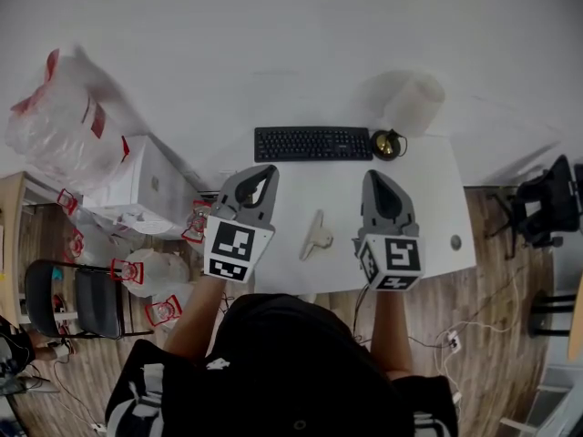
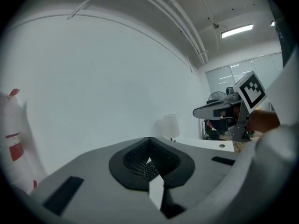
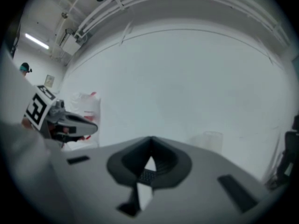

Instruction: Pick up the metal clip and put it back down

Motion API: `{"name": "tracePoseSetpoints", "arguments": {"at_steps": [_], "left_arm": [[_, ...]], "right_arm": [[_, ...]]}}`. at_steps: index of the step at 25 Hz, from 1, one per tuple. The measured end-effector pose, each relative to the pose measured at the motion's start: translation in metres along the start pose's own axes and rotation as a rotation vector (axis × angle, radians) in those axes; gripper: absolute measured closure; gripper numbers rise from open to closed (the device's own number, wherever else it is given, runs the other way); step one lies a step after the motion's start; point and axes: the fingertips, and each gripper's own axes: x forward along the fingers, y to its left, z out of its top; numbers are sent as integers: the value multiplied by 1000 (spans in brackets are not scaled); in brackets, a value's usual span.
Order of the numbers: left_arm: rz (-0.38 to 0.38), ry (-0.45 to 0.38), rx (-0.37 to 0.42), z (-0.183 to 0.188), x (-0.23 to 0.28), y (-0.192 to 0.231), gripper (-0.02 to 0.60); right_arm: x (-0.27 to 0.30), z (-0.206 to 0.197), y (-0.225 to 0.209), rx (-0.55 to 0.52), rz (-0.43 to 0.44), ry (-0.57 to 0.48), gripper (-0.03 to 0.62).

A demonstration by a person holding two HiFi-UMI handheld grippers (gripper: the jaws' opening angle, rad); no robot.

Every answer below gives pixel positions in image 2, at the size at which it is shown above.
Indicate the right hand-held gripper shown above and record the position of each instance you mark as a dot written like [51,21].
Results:
[251,92]

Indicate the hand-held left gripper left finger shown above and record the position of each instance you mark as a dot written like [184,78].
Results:
[93,185]

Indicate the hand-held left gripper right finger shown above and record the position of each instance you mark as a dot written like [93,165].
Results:
[198,171]

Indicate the person's right forearm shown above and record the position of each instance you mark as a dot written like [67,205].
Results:
[264,121]

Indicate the person's right hand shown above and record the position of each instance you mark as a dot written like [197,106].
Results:
[234,113]

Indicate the black standing fan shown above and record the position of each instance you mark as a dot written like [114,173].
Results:
[217,97]

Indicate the black office chair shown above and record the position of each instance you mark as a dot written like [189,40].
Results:
[219,127]

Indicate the white table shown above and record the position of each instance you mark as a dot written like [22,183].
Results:
[198,143]

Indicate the frosted glass partition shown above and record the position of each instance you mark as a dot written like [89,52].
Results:
[222,78]

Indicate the white desk lamp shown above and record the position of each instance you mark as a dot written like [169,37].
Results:
[170,125]

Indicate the black keyboard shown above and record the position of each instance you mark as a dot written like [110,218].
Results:
[151,171]

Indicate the ceiling light panel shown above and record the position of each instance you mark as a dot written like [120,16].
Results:
[237,30]

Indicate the white ceiling conduit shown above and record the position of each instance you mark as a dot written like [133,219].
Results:
[182,20]

